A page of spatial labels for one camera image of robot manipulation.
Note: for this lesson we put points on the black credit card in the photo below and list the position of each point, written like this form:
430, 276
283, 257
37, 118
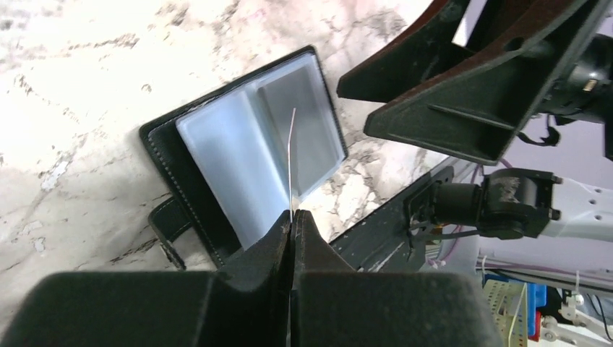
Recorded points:
289, 167

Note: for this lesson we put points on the black card holder wallet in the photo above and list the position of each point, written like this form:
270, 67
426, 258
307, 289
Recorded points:
223, 156

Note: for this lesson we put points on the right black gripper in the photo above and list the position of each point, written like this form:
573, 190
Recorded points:
548, 58

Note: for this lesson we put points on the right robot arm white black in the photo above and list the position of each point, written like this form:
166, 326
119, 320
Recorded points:
510, 203

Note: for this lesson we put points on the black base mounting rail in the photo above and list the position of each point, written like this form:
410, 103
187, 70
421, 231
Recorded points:
384, 241

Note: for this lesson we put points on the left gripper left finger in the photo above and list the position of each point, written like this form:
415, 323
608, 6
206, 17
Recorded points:
245, 303

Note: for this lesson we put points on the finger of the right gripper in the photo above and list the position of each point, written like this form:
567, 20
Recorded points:
446, 34

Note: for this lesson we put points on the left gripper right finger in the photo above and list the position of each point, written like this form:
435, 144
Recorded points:
334, 305

